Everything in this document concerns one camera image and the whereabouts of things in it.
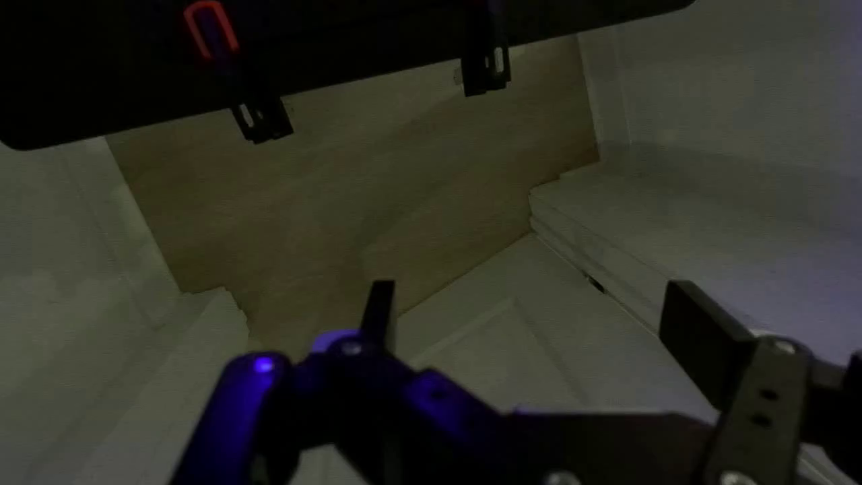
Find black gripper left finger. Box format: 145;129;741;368
171;278;506;485

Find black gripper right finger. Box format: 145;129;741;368
657;278;862;485

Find white panel door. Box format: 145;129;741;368
295;228;862;485

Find white panelled door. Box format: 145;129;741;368
526;131;862;371

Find black base board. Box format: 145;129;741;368
0;0;699;153

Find black clamp with red handles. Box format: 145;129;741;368
182;0;296;145

